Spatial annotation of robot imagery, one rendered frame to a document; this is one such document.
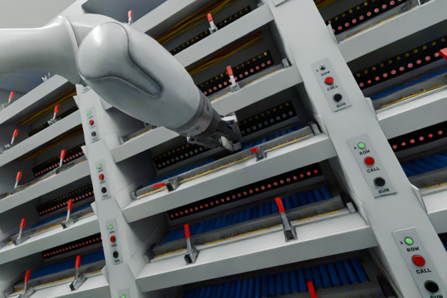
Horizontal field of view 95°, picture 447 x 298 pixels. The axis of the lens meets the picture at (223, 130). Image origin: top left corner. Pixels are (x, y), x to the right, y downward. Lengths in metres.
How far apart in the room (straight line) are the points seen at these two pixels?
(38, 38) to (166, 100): 0.20
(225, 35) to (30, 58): 0.43
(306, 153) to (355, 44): 0.27
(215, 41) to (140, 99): 0.41
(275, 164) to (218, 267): 0.29
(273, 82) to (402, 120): 0.28
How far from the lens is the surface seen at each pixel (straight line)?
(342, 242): 0.54
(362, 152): 0.51
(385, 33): 0.60
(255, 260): 0.57
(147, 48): 0.26
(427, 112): 0.57
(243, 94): 0.54
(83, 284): 0.94
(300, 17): 0.60
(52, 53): 0.39
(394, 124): 0.54
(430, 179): 0.63
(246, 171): 0.52
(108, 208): 0.76
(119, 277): 0.78
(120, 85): 0.26
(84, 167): 0.84
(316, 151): 0.51
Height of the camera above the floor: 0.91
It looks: 13 degrees up
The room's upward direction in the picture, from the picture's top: 19 degrees counter-clockwise
